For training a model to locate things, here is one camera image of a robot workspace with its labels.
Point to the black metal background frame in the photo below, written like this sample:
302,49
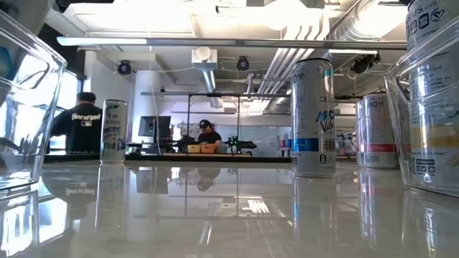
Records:
215,95
348,96

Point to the white ceiling pipe run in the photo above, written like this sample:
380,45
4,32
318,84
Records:
287,64

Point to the white strip light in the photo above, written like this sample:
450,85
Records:
351,52

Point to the blue storage bin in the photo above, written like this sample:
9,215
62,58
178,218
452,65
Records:
288,144

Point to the black background robot arm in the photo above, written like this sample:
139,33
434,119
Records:
244,145

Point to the white ceiling box with dome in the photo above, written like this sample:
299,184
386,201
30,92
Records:
203,57

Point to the black metal table frame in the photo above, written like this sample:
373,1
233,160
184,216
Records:
161,159

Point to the Arctic Vibe Celsius can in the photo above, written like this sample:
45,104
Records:
312,150
114,136

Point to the clear plastic bin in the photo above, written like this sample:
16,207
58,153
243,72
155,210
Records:
346,150
398,143
36,107

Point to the black ceiling camera cluster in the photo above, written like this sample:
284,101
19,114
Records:
364,64

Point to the black computer monitor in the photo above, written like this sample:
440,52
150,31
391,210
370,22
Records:
152,125

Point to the silver round air duct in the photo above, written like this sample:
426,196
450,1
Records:
358,25

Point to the red-banded Celsius can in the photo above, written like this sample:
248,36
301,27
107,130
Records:
378,136

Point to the grey ceiling pipe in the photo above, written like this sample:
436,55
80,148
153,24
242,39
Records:
209,82

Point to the Tropical Vibe Celsius can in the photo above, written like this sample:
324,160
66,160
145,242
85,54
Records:
434,107

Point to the small red box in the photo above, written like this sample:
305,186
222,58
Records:
282,143

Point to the black round ceiling device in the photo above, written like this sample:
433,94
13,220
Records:
242,63
124,67

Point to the wooden background table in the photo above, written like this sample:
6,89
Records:
215,155

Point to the grey shelf bar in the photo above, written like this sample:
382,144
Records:
165,93

